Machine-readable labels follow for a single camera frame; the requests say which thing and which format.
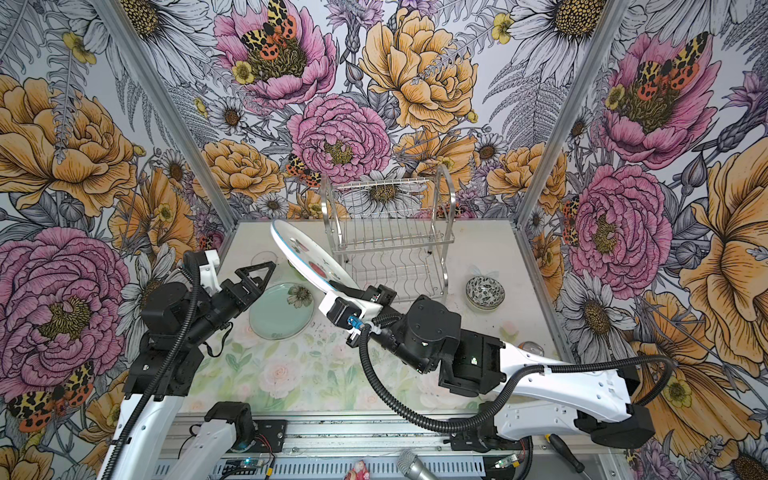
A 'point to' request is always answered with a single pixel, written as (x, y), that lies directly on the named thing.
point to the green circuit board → (245, 466)
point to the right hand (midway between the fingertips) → (336, 290)
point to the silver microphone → (412, 467)
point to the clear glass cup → (263, 257)
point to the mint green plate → (281, 311)
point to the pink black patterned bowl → (484, 293)
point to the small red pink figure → (359, 472)
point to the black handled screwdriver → (564, 449)
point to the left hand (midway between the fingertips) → (271, 281)
